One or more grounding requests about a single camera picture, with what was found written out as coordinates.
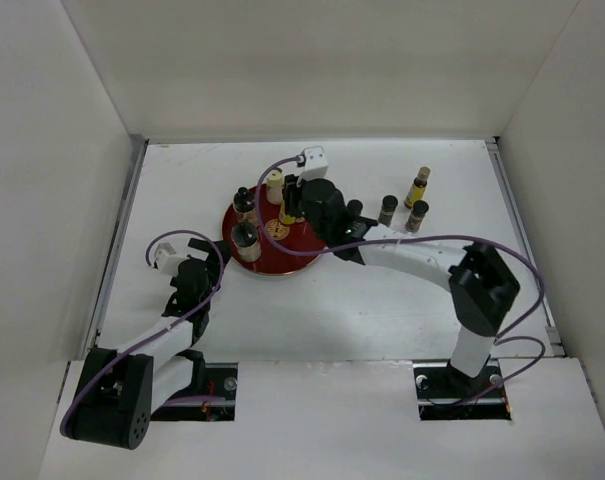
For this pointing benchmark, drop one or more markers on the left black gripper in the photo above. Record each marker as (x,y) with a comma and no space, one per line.
(212,266)

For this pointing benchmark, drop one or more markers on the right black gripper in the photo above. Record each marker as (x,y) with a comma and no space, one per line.
(292,193)

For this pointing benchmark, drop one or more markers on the yellow label bottle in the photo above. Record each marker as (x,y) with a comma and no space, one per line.
(417,188)
(285,212)

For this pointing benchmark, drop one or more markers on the yellow cap spice jar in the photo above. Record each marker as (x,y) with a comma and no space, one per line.
(274,187)

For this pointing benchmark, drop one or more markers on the black knob glass jar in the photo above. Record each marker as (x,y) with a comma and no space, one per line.
(244,206)

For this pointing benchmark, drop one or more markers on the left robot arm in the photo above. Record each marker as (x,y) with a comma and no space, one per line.
(120,389)

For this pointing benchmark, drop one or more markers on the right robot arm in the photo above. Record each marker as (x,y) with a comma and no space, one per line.
(482,287)

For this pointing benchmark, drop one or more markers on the black cap spice left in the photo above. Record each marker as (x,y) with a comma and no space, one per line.
(355,206)

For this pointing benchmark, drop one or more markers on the black cap spice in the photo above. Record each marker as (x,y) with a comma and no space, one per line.
(418,212)
(355,206)
(388,207)

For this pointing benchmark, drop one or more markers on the black cap spice middle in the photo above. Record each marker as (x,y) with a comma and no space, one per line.
(388,207)

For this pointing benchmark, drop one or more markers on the black cap spice right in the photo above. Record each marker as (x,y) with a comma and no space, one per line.
(418,212)

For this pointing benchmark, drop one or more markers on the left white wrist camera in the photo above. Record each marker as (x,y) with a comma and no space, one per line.
(166,259)

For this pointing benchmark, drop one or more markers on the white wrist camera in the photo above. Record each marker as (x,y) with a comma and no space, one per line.
(166,259)
(312,164)

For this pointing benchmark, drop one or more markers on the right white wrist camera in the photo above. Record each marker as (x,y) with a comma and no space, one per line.
(312,164)

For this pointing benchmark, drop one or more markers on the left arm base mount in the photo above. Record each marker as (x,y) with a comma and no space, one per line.
(210,397)

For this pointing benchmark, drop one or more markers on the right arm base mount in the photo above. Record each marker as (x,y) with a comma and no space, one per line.
(445,394)

